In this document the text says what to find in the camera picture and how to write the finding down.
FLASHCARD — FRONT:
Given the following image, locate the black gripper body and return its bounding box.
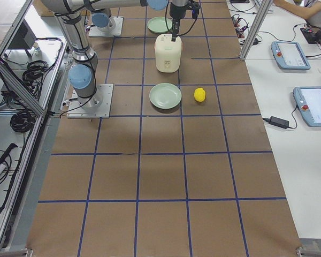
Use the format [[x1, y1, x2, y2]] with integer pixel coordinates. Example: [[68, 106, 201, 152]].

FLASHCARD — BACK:
[[170, 0, 201, 27]]

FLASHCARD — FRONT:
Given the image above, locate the green plate near arm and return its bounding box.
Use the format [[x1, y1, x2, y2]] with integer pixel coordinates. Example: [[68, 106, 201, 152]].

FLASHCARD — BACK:
[[149, 83, 182, 109], [147, 17, 172, 34]]

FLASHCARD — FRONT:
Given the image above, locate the silver robot arm, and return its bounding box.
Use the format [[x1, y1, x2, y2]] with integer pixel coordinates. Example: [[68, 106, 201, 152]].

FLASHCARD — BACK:
[[91, 9, 116, 34], [42, 0, 201, 83]]

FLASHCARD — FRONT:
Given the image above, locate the yellow lemon toy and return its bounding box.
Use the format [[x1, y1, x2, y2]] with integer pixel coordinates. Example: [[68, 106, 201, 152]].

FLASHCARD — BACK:
[[194, 87, 206, 102]]

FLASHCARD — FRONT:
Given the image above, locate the blue teach pendant far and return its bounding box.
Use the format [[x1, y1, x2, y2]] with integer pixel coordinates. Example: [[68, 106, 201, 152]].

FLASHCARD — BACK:
[[271, 41, 311, 71]]

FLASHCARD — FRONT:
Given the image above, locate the blue teach pendant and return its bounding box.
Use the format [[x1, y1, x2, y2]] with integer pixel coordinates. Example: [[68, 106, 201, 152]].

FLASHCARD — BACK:
[[293, 86, 321, 127], [271, 41, 311, 71]]

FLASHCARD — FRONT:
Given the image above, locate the black power adapter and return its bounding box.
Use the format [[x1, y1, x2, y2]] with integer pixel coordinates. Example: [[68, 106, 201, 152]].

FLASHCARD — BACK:
[[269, 116, 289, 129]]

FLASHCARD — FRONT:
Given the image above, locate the blue teach pendant near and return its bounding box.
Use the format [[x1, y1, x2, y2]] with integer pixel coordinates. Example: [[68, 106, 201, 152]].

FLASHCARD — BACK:
[[293, 86, 321, 127]]

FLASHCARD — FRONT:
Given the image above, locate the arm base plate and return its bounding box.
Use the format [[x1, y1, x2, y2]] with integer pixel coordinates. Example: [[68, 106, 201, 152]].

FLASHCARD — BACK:
[[89, 13, 124, 37], [65, 84, 114, 118]]

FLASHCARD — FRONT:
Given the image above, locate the aluminium frame post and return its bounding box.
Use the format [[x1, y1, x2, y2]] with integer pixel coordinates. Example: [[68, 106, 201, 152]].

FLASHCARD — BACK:
[[240, 0, 272, 61]]

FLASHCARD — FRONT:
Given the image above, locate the black coiled cable bundle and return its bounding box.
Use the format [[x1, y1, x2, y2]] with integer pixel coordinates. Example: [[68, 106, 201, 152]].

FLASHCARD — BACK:
[[10, 110, 34, 133]]

